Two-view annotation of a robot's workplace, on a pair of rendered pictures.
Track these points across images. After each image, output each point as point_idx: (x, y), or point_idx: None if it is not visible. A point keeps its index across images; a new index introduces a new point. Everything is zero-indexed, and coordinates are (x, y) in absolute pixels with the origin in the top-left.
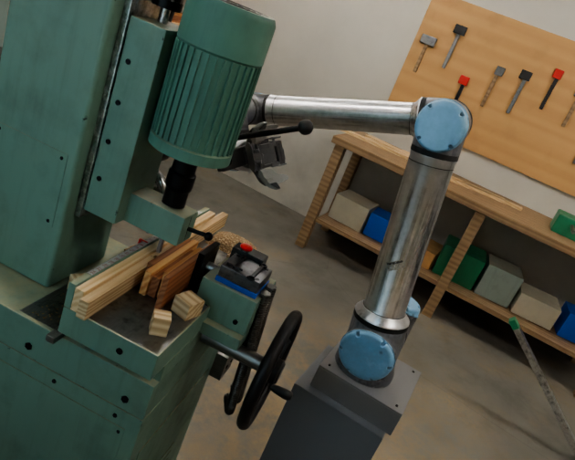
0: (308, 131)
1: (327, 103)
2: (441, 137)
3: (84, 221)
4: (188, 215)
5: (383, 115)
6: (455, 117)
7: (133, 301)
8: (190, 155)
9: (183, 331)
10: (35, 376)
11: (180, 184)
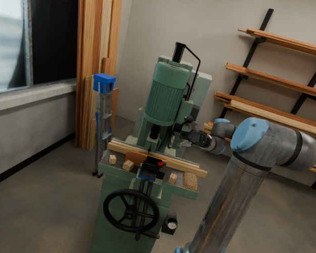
0: (187, 120)
1: None
2: (237, 139)
3: None
4: (149, 140)
5: None
6: (248, 126)
7: (124, 156)
8: (145, 114)
9: (116, 168)
10: None
11: (151, 128)
